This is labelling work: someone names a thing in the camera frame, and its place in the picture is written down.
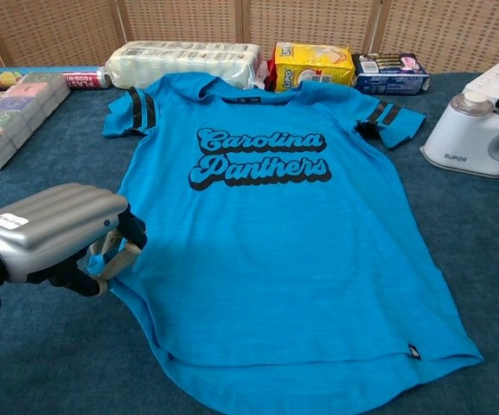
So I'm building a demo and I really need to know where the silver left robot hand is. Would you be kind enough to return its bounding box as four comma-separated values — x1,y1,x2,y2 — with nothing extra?
0,182,149,298

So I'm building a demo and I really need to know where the blue Carolina Panthers t-shirt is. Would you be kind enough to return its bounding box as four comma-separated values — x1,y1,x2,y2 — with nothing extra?
85,72,484,415

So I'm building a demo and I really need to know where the white power strip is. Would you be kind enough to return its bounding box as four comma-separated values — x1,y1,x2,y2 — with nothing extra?
463,59,499,99

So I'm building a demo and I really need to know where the pastel pocket tissue pack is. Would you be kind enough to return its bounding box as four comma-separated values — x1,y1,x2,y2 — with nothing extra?
0,72,72,171

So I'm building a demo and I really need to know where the dark blue sanitary pad pack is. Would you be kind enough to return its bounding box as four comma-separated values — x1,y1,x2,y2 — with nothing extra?
351,52,431,96

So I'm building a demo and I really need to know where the dark teal table cover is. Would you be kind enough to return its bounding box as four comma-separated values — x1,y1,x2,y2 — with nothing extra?
0,71,499,415

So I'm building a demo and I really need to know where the blue plastic food wrap box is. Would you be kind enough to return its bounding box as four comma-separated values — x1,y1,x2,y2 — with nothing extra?
0,66,112,92

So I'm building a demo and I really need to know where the white toilet paper pack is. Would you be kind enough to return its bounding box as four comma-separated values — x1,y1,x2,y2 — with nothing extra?
104,41,264,91

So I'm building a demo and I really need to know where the yellow Lipo biscuit pack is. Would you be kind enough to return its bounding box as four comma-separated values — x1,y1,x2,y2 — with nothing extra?
273,41,357,93

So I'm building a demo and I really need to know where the wicker folding screen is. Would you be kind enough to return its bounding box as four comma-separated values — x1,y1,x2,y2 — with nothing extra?
0,0,499,74

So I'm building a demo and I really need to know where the red snack wrapper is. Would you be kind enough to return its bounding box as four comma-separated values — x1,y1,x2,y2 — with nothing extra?
259,60,280,92

